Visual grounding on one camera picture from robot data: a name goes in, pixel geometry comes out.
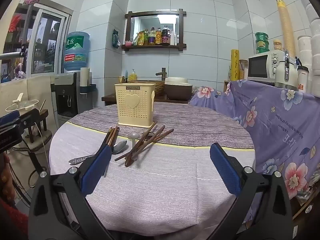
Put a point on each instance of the white microwave oven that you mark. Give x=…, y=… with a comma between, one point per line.
x=260, y=66

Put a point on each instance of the small dark wooden stool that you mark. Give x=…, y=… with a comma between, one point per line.
x=43, y=120

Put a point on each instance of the cream plastic utensil holder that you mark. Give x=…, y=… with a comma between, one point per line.
x=135, y=103

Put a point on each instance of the small pink pot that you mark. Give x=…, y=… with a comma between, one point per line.
x=128, y=43

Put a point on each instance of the yellow seasoning bottle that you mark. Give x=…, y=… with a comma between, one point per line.
x=146, y=38

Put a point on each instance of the brown sauce bottle yellow label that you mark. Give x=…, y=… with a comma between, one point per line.
x=158, y=37

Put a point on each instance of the blue water jug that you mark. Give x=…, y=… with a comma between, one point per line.
x=76, y=52

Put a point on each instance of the yellow green seasoning packet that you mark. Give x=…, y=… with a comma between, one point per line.
x=138, y=40

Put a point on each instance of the small wooden box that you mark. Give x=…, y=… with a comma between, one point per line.
x=227, y=86

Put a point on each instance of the small yellow jar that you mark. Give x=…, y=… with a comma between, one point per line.
x=277, y=45

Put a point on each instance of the white electric kettle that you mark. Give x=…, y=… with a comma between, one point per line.
x=285, y=76

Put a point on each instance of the white travel mug black lid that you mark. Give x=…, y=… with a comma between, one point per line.
x=303, y=80

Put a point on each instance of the silver patterned metal spoon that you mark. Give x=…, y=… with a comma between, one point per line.
x=117, y=147

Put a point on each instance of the wooden faucet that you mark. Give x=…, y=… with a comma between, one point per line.
x=162, y=73

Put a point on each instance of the tall stack of yellow cups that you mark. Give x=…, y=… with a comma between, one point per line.
x=286, y=27

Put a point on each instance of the white cup stack in holder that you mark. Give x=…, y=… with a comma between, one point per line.
x=85, y=76

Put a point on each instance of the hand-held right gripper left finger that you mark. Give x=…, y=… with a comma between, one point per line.
x=96, y=170

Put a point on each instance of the beige cloth cover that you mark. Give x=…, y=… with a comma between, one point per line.
x=15, y=90

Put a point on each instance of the blue cup holder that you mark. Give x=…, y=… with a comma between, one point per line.
x=88, y=88

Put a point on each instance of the purple floral cloth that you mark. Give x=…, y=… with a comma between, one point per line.
x=275, y=130

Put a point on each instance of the red flower picture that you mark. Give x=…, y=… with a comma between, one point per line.
x=15, y=23

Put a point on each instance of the dark wooden counter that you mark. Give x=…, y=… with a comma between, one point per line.
x=110, y=99

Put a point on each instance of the clear bottle purple label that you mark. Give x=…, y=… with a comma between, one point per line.
x=152, y=37

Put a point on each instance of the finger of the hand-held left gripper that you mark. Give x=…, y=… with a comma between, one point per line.
x=10, y=118
x=31, y=118

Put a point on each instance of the green hanging packet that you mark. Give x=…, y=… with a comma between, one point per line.
x=116, y=38

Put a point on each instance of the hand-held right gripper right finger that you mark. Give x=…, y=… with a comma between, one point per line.
x=225, y=170

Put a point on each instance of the stacks of white paper cups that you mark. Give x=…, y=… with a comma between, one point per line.
x=313, y=55

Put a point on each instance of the yellow patterned roll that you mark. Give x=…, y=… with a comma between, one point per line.
x=235, y=65

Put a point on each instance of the glass pot lid white knob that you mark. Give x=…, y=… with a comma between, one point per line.
x=21, y=105

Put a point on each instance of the clear storage container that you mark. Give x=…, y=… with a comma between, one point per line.
x=243, y=70

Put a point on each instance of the round white stand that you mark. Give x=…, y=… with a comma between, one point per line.
x=37, y=141

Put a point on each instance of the grey water dispenser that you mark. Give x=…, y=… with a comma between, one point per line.
x=67, y=97

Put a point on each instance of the woven basket basin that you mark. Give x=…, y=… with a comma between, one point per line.
x=158, y=87

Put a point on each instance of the green instant noodle cup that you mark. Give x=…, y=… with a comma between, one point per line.
x=261, y=36
x=262, y=47

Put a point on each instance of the white framed window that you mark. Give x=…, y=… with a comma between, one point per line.
x=47, y=42

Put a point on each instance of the silver metal bar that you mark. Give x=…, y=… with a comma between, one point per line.
x=12, y=55

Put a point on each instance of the dark soy sauce bottle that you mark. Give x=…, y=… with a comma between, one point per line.
x=165, y=36

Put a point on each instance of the brown pot with cream lid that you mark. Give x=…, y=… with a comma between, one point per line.
x=178, y=88

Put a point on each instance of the yellow soap dispenser bottle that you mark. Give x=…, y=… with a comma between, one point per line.
x=132, y=76

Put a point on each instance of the white plastic bottle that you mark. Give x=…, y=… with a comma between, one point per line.
x=172, y=38

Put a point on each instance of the dark wooden framed wall shelf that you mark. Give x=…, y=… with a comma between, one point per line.
x=153, y=47

